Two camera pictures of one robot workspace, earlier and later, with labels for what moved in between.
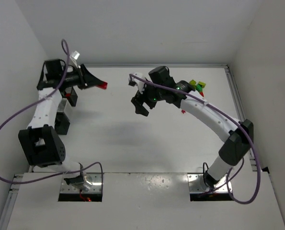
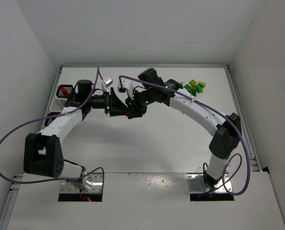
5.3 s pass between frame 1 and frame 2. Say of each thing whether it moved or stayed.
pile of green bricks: stayed
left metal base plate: stayed
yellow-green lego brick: stayed
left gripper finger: moved
